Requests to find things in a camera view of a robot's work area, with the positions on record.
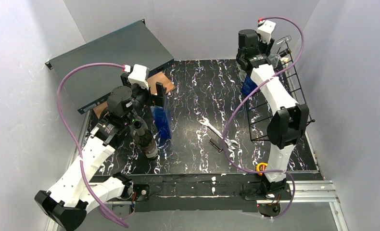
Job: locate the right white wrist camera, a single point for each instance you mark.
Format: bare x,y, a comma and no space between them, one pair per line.
264,30

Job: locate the clear round glass bottle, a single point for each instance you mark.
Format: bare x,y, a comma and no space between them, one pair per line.
279,44

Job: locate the black wire wine rack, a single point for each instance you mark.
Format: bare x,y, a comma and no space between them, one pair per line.
256,99

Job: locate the silver combination wrench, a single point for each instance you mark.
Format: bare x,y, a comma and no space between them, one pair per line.
232,144

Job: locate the blue square bottle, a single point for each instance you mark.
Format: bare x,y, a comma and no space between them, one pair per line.
248,85
162,118

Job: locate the brown wooden board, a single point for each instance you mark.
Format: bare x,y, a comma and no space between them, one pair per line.
159,77

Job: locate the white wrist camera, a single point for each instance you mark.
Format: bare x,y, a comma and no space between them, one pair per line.
137,74
264,30

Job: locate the clear square labelled bottle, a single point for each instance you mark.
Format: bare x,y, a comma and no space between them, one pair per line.
275,58

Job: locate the yellow tape measure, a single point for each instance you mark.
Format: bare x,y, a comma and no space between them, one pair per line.
260,168

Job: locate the grey metal electronics box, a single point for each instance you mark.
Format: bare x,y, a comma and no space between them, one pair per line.
132,44

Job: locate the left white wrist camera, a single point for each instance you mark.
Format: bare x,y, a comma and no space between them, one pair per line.
137,74

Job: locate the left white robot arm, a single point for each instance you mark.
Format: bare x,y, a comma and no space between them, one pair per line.
71,198

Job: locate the dark green wine bottle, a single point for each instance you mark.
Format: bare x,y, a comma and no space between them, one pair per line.
143,137

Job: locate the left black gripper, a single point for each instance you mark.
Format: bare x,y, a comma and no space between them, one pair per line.
150,94

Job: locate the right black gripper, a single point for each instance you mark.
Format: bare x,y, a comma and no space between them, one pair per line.
273,48

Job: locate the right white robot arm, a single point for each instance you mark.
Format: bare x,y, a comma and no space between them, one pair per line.
289,118

